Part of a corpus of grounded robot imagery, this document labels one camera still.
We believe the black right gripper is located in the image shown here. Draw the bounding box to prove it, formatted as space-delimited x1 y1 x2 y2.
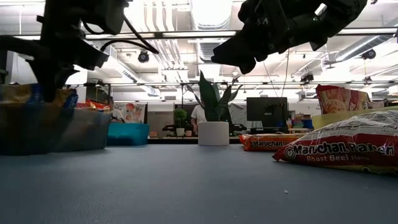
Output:
210 0 331 75

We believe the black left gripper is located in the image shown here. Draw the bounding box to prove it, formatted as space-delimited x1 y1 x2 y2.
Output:
29 0 110 103

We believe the blue soy sauce ramen pack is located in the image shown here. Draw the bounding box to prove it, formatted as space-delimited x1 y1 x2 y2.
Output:
0 83 79 109

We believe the orange chicken ramen pack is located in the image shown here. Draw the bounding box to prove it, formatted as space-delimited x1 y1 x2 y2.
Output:
75 99 112 114
238 133 309 152

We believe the grey translucent plastic bin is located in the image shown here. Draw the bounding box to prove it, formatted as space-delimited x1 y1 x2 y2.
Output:
0 101 112 156

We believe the red-orange beef ramen pack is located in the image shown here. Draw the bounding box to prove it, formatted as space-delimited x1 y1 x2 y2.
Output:
315 84 373 115

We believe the yellow-green plastic bin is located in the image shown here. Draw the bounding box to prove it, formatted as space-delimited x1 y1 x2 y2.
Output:
311 105 398 131

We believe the red roast beef ramen pack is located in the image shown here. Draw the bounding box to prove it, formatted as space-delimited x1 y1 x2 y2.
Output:
271 111 398 175

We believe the black background monitor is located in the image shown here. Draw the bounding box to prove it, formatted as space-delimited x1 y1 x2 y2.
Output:
246 96 289 132

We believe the person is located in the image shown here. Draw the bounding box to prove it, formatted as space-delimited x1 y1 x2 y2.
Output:
190 104 206 135
107 96 124 124

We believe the black ceiling spotlight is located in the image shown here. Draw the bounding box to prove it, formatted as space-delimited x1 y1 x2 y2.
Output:
137 49 150 64
361 49 377 61
299 72 315 84

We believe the snake plant in white pot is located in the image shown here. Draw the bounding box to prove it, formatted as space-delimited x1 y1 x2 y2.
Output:
185 70 244 147

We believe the colourful poster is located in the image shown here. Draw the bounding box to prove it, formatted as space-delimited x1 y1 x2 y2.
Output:
113 102 147 124

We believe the small green potted plant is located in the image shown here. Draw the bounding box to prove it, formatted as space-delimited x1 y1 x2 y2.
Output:
172 107 188 138

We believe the black overhead light bar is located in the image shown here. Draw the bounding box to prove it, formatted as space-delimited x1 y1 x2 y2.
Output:
0 28 398 42

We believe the teal plastic bin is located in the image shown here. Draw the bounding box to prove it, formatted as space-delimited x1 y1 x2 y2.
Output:
106 122 150 147

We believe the blue storage box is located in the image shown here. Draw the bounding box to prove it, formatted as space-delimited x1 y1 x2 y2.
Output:
287 112 315 130

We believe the grey-blue table mat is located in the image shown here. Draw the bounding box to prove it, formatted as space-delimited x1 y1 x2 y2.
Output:
0 143 398 224

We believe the silver air duct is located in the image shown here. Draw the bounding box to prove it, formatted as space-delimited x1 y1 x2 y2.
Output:
188 0 246 63

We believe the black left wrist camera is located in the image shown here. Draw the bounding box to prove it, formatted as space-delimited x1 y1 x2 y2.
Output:
81 0 126 35

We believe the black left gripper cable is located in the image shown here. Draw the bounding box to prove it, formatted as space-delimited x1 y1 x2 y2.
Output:
81 12 160 55

